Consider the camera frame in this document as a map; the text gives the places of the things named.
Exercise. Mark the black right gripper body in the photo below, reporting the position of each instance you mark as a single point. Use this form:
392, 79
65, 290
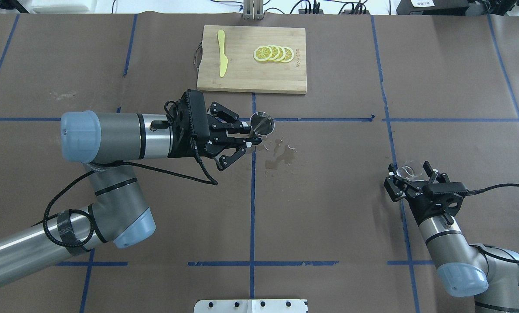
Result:
410, 188

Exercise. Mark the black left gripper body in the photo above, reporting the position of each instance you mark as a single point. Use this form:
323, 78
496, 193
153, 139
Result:
210, 140

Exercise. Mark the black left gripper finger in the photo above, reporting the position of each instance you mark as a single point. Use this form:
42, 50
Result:
224, 119
227, 150

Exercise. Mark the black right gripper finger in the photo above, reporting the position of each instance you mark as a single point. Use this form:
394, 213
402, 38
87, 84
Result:
435, 177
395, 185

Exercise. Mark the clear glass shaker cup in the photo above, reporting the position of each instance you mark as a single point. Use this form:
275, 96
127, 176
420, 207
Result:
411, 170

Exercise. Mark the steel jigger measuring cup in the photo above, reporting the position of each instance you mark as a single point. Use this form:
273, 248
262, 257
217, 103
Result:
262, 124

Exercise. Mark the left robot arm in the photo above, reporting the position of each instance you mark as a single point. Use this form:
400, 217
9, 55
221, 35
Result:
106, 203

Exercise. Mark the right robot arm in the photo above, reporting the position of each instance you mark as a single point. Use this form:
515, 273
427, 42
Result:
487, 273

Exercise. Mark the bamboo cutting board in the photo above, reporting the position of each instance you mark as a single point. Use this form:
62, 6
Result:
244, 73

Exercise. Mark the yellow plastic knife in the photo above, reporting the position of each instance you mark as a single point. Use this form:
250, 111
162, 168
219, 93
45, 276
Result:
221, 37

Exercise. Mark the lemon slice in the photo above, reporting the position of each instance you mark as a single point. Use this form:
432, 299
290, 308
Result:
275, 52
262, 53
282, 54
288, 56

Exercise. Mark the black box with label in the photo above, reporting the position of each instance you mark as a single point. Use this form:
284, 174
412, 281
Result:
433, 7

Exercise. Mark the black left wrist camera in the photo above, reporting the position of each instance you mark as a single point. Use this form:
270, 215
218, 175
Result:
190, 118

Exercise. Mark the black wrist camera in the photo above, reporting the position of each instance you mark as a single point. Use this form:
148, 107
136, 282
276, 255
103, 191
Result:
190, 118
445, 197

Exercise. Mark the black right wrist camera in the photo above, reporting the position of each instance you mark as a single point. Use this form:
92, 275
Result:
445, 197

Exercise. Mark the aluminium frame post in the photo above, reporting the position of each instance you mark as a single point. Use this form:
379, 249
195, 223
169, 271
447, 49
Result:
253, 9

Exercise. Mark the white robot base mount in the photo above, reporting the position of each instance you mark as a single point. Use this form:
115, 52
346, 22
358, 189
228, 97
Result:
252, 306

